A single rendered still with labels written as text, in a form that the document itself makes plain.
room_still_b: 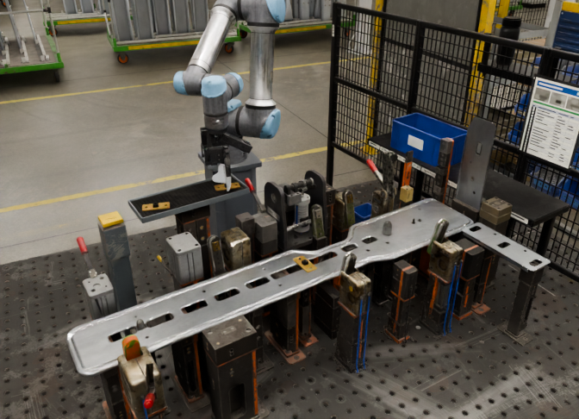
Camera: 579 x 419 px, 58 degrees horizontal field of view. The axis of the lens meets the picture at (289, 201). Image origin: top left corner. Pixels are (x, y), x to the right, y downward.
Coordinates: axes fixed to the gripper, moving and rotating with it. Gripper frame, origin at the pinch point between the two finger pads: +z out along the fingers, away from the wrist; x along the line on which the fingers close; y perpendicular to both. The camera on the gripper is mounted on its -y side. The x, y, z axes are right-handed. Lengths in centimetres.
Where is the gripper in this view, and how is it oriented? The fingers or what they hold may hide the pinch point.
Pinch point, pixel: (227, 182)
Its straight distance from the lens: 177.7
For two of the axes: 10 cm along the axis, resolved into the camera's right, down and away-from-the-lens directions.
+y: -9.5, 1.4, -2.6
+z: 0.0, 8.7, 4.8
